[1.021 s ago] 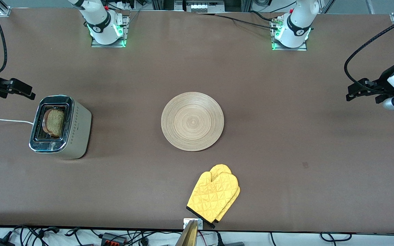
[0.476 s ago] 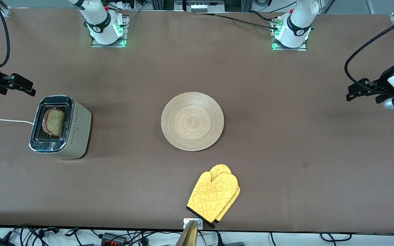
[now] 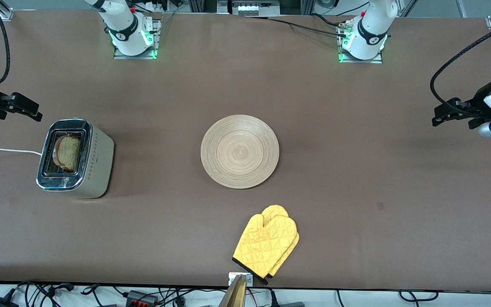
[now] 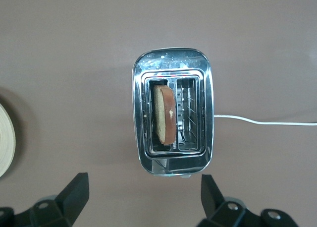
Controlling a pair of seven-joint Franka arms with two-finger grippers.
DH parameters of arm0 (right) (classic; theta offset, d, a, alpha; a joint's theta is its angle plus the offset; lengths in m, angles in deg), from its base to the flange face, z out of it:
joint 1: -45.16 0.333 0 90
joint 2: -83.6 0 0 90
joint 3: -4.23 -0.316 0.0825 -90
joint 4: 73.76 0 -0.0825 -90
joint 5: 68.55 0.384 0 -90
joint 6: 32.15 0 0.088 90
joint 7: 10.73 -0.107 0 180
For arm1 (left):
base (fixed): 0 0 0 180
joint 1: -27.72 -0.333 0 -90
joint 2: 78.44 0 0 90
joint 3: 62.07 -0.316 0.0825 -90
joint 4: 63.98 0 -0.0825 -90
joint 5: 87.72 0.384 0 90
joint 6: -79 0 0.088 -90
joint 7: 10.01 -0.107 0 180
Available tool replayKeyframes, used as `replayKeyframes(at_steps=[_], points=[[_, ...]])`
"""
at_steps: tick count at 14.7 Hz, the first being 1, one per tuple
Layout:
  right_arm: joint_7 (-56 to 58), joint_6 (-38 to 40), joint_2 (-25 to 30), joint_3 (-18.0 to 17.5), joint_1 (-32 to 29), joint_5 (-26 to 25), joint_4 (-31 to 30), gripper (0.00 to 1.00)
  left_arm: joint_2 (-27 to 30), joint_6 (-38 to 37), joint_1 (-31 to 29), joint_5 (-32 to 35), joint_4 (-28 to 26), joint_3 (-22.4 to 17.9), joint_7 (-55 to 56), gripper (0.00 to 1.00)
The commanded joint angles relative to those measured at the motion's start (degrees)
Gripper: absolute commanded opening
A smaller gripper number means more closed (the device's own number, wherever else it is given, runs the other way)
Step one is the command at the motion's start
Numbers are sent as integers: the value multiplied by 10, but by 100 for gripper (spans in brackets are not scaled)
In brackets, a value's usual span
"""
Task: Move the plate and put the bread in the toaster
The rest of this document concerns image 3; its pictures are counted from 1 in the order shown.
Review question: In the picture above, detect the brown-crusted bread slice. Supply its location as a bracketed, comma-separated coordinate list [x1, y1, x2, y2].
[54, 136, 81, 172]

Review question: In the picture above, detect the round light wooden plate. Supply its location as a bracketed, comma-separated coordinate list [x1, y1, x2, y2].
[201, 114, 280, 189]

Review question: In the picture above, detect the cream and chrome toaster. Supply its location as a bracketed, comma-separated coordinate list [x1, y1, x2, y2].
[36, 118, 115, 199]

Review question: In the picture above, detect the yellow quilted oven mitt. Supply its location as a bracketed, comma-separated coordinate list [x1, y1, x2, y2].
[232, 206, 297, 280]
[252, 205, 300, 285]

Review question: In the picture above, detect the white power strip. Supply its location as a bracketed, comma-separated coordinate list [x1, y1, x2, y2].
[231, 0, 280, 16]

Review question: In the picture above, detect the black box with red buttons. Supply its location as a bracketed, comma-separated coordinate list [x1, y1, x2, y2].
[125, 290, 159, 306]

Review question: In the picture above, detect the golden metal pole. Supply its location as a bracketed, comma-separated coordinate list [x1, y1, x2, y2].
[218, 274, 247, 307]

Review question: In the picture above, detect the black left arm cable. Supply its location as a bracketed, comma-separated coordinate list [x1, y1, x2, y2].
[430, 17, 491, 119]

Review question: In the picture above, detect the white toaster power cord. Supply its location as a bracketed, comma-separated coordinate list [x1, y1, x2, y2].
[0, 148, 43, 156]

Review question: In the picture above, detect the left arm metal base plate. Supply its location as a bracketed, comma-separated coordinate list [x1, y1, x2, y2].
[338, 19, 384, 64]

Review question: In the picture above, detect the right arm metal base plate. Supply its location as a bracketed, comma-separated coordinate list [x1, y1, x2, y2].
[113, 19, 162, 60]

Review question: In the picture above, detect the long black table cable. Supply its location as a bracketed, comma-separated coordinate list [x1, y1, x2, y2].
[245, 16, 348, 37]

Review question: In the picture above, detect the tangled black cable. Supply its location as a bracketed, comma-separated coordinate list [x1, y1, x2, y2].
[15, 281, 75, 299]

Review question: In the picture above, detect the looped black cable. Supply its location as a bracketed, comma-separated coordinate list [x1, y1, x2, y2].
[399, 290, 439, 302]

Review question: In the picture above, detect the small metal table bracket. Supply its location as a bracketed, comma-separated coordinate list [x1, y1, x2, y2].
[228, 273, 253, 286]

